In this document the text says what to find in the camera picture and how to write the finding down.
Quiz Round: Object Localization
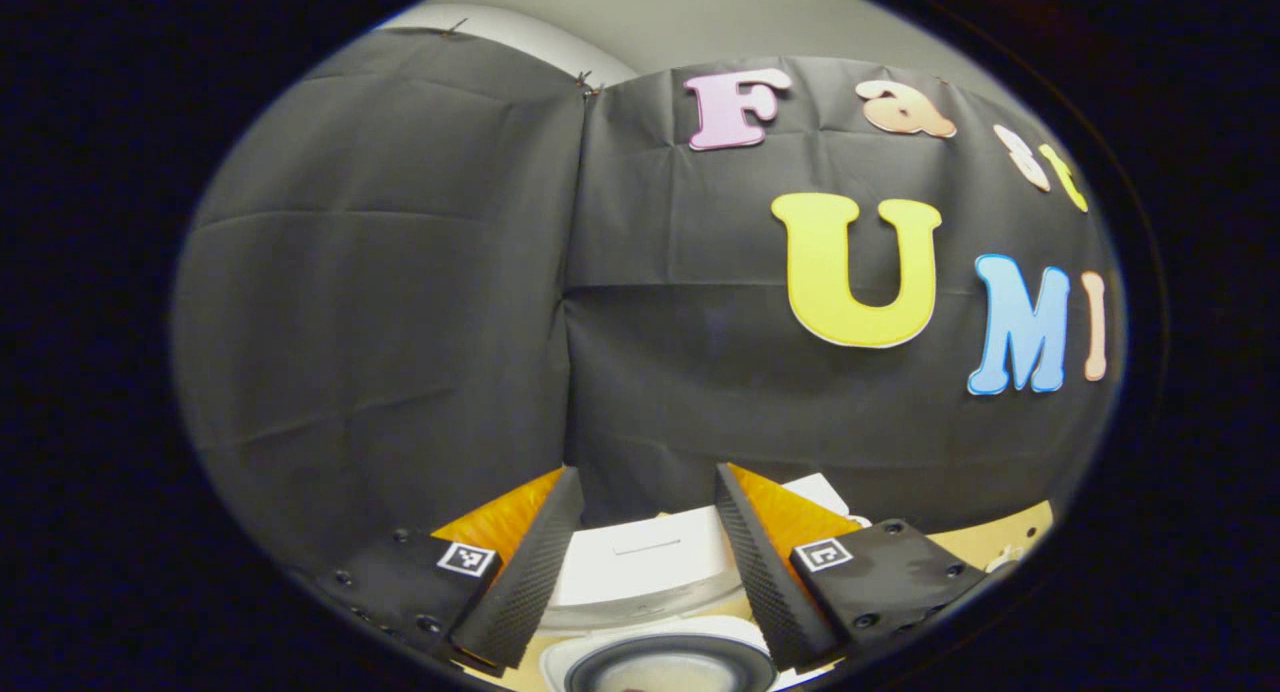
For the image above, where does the white rice cooker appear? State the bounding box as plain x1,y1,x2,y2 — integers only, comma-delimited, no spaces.
540,472,873,692

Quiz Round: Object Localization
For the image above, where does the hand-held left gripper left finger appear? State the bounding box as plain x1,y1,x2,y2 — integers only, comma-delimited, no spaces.
320,464,586,673

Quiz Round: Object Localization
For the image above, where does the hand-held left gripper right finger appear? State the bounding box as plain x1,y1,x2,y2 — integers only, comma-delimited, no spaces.
714,462,991,673

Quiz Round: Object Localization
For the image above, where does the black backdrop cloth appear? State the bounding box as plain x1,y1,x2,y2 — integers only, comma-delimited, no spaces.
172,27,1129,583

